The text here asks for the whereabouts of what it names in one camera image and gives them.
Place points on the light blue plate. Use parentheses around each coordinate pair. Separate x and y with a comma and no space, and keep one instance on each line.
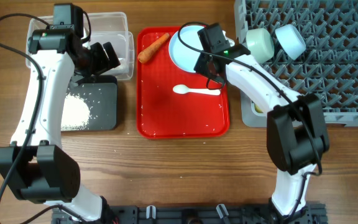
(182,56)

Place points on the white plastic spoon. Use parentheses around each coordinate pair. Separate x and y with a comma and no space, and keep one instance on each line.
(183,89)

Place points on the pale green bowl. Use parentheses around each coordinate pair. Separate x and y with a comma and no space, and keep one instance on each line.
(260,44)

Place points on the pile of white rice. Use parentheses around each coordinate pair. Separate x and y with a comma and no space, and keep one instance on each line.
(76,114)

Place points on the black mounting rail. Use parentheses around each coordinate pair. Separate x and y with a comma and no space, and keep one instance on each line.
(257,213)

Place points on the orange carrot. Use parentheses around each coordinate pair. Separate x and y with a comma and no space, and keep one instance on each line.
(145,55)

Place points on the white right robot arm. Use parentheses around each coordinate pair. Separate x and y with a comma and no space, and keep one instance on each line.
(297,135)

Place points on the red plastic tray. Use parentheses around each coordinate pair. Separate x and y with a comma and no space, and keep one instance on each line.
(163,114)

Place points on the clear plastic bin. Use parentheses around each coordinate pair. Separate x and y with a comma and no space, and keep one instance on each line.
(100,27)

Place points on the grey dishwasher rack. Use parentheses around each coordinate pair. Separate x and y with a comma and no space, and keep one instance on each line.
(329,65)

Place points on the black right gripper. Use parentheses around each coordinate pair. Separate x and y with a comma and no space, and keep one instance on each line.
(206,66)

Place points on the black plastic tray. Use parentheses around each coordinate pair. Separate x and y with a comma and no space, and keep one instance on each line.
(100,94)

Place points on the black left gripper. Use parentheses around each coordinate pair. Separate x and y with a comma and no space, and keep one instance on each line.
(104,63)

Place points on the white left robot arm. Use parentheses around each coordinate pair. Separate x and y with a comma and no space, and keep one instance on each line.
(34,166)

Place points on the yellow plastic cup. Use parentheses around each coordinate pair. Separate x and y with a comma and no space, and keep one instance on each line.
(257,109)

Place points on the light blue bowl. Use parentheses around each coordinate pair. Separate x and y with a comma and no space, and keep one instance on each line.
(291,41)

